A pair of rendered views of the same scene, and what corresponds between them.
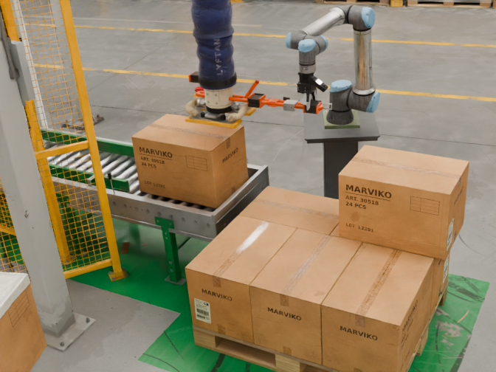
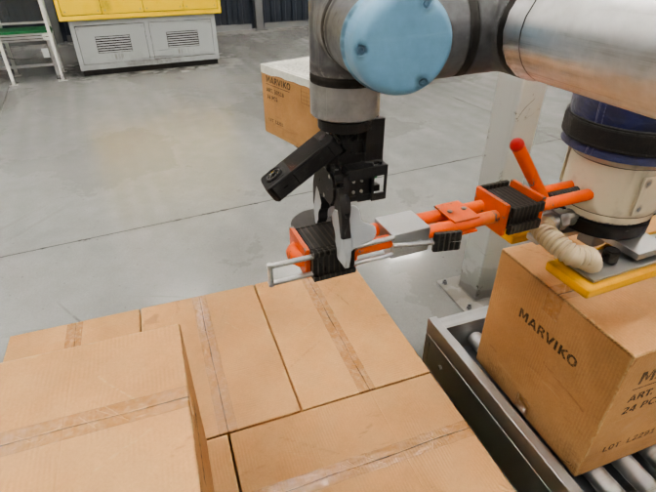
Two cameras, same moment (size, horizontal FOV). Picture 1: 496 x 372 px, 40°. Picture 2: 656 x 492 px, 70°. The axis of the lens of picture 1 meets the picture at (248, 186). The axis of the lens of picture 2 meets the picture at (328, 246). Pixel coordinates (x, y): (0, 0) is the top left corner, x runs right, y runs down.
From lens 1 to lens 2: 4.15 m
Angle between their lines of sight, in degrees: 102
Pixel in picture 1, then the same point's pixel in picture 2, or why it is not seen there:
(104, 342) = (424, 307)
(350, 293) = not seen: hidden behind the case
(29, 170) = (510, 89)
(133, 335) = (414, 328)
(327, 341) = not seen: hidden behind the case
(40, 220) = (494, 157)
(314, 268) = (192, 349)
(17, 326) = (304, 107)
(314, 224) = (281, 439)
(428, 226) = not seen: outside the picture
